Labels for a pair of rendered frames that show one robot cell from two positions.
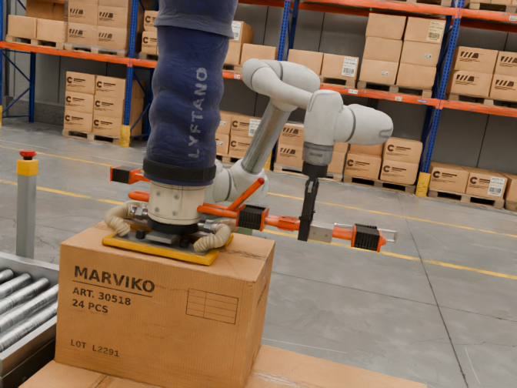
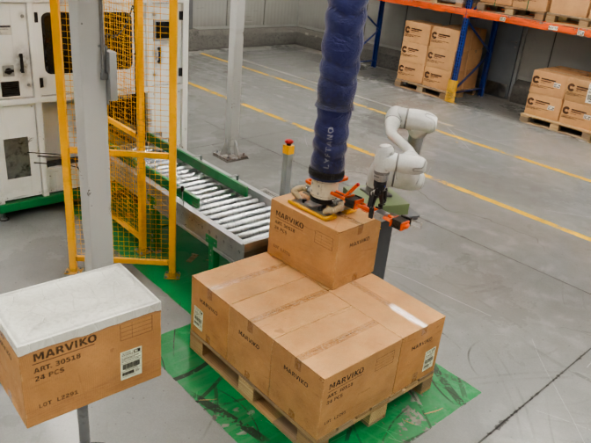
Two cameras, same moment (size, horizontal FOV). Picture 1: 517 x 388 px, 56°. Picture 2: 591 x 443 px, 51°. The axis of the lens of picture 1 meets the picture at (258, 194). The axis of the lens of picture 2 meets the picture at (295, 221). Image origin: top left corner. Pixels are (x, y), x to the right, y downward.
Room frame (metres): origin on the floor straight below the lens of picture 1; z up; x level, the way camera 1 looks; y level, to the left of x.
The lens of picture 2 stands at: (-1.56, -1.69, 2.51)
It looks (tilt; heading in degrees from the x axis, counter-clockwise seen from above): 25 degrees down; 35
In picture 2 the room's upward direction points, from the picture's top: 6 degrees clockwise
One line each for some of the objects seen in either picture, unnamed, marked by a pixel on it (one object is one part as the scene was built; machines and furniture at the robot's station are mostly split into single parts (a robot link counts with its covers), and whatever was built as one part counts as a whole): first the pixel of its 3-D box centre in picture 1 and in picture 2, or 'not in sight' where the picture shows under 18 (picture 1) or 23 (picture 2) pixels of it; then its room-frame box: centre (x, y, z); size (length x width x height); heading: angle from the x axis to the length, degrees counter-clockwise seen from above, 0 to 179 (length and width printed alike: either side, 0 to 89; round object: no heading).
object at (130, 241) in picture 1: (161, 242); (311, 206); (1.41, 0.27, 0.97); 0.34 x 0.10 x 0.05; 81
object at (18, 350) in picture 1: (69, 316); (282, 235); (1.60, 0.61, 0.58); 0.70 x 0.03 x 0.06; 168
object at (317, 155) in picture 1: (317, 153); (381, 175); (1.44, -0.16, 1.30); 0.09 x 0.09 x 0.06
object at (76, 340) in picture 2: not in sight; (77, 338); (-0.26, 0.31, 0.82); 0.60 x 0.40 x 0.40; 167
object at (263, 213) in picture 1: (252, 216); (353, 201); (1.47, 0.01, 1.08); 0.10 x 0.08 x 0.06; 171
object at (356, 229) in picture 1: (366, 238); (399, 223); (1.40, -0.34, 1.08); 0.08 x 0.07 x 0.05; 81
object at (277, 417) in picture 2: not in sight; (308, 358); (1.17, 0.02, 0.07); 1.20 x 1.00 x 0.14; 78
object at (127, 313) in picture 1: (171, 297); (322, 235); (1.53, 0.24, 0.74); 0.60 x 0.40 x 0.40; 82
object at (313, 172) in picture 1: (313, 178); (379, 187); (1.44, -0.16, 1.23); 0.08 x 0.07 x 0.09; 169
